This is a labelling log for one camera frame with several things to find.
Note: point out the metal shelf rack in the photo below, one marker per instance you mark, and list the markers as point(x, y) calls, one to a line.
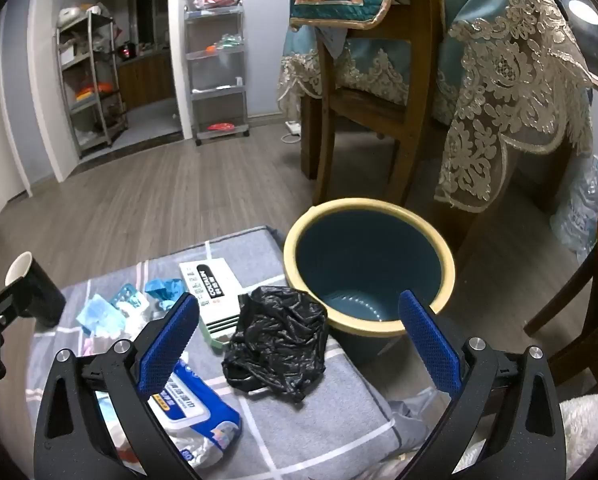
point(91, 85)

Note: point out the white cardboard box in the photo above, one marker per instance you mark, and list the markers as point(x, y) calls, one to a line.
point(214, 290)

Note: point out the black plastic bag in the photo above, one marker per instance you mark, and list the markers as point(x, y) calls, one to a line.
point(279, 340)

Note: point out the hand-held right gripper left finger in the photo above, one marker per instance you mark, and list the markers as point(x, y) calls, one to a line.
point(169, 347)

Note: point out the white and blue wipes packet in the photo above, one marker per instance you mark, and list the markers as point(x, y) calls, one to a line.
point(199, 410)

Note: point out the wooden cabinet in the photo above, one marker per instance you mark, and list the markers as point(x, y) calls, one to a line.
point(146, 80)

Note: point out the blue crumpled wrapper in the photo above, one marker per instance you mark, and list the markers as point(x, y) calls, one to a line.
point(166, 292)

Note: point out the black paper cup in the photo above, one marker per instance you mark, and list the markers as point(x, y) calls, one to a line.
point(39, 295)

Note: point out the clear plastic bag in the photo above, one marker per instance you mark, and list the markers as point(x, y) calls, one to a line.
point(581, 205)

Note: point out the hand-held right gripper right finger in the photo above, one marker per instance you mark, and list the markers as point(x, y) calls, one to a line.
point(429, 345)

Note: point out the light blue packet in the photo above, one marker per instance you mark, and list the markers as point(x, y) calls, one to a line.
point(109, 310)

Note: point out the white fluffy cloth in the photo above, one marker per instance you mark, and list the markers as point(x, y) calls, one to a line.
point(591, 435)

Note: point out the grey checked mat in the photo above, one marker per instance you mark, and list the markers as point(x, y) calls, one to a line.
point(329, 420)

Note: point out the white shelf cart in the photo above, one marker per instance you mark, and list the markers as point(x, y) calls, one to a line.
point(216, 75)

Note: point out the blue bin with yellow rim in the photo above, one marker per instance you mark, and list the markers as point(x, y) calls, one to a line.
point(369, 270)

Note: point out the white power strip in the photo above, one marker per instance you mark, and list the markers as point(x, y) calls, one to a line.
point(293, 127)

